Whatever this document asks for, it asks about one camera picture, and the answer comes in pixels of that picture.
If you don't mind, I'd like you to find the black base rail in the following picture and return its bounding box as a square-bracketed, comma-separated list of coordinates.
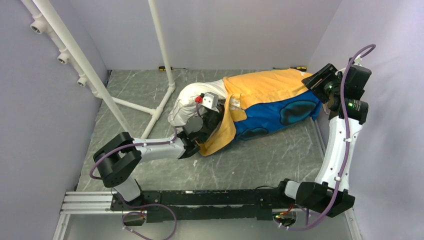
[110, 184, 295, 223]

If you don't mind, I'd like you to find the right yellow handled screwdriver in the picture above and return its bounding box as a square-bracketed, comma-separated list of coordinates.
[272, 66, 307, 72]

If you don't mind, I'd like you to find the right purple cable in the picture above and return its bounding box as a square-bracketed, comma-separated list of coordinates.
[273, 43, 377, 232]

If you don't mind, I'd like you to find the white pillow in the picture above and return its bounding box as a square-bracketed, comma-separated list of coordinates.
[167, 80, 229, 128]

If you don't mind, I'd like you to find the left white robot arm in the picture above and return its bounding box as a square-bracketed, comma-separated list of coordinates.
[90, 108, 224, 210]

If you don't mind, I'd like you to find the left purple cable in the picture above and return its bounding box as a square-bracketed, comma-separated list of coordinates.
[89, 100, 203, 240]

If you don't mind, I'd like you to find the yellow and blue pillowcase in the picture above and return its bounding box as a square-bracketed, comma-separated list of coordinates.
[199, 68, 322, 156]

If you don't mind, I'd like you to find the left yellow handled screwdriver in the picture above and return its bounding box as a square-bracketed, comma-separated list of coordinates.
[157, 65, 188, 71]

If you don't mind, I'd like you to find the purple cable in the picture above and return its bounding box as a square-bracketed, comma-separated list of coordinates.
[89, 100, 203, 240]
[273, 43, 377, 232]

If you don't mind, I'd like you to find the white pvc pipe rack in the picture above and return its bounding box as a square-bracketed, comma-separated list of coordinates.
[19, 0, 176, 140]

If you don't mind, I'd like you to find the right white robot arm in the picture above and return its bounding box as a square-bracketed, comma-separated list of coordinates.
[275, 63, 372, 218]

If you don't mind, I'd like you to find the yellow handled screwdriver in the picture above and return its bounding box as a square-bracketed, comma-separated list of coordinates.
[272, 66, 307, 72]
[157, 65, 188, 71]

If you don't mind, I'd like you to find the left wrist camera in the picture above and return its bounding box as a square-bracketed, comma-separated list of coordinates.
[194, 92, 219, 110]

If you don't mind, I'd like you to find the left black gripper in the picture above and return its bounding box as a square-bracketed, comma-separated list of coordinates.
[200, 99, 236, 144]

